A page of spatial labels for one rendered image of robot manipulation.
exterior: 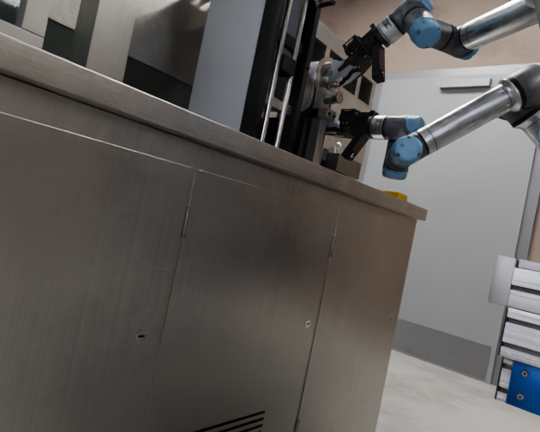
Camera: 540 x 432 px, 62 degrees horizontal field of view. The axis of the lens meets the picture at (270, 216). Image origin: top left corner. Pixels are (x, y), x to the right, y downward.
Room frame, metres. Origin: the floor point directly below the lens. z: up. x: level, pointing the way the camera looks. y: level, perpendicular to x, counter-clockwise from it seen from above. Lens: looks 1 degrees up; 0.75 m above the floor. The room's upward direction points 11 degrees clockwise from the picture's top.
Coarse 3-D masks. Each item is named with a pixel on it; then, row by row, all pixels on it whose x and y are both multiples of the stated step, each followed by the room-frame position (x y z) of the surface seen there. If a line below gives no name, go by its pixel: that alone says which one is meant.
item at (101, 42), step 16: (96, 0) 0.95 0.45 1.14; (112, 0) 0.96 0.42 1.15; (128, 0) 0.99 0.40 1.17; (80, 16) 0.99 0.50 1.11; (96, 16) 0.94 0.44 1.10; (112, 16) 0.97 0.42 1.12; (128, 16) 1.00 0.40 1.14; (80, 32) 0.98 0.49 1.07; (96, 32) 0.95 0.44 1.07; (112, 32) 0.97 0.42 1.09; (128, 32) 1.00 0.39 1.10; (80, 48) 0.97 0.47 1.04; (96, 48) 0.95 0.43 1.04; (112, 48) 0.98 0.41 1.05; (128, 48) 1.01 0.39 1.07; (80, 64) 0.96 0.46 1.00; (96, 64) 0.96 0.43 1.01; (112, 64) 0.99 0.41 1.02
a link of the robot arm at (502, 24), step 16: (480, 16) 1.18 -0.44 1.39; (496, 16) 1.11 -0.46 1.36; (512, 16) 1.07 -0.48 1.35; (528, 16) 1.04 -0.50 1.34; (464, 32) 1.21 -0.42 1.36; (480, 32) 1.17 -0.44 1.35; (496, 32) 1.13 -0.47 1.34; (512, 32) 1.11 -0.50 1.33; (448, 48) 1.26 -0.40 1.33; (464, 48) 1.24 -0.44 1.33
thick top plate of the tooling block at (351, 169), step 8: (328, 160) 1.56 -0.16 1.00; (336, 160) 1.54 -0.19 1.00; (344, 160) 1.57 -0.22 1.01; (352, 160) 1.61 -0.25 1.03; (328, 168) 1.56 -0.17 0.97; (336, 168) 1.54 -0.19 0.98; (344, 168) 1.58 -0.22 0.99; (352, 168) 1.62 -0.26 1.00; (360, 168) 1.66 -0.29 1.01; (352, 176) 1.63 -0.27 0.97
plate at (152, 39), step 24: (72, 0) 1.15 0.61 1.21; (144, 0) 1.30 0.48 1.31; (168, 0) 1.36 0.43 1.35; (192, 0) 1.43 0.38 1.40; (72, 24) 1.16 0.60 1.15; (144, 24) 1.32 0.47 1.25; (168, 24) 1.38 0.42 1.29; (192, 24) 1.44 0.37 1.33; (144, 48) 1.33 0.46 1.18; (168, 48) 1.39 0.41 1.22; (192, 48) 1.46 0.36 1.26; (168, 72) 1.40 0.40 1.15; (192, 72) 1.47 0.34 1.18
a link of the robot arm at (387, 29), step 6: (378, 24) 1.34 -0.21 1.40; (384, 24) 1.33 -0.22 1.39; (390, 24) 1.31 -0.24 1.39; (384, 30) 1.32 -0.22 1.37; (390, 30) 1.32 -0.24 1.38; (396, 30) 1.31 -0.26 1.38; (384, 36) 1.33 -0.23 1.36; (390, 36) 1.33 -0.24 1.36; (396, 36) 1.33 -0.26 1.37; (390, 42) 1.34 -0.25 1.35
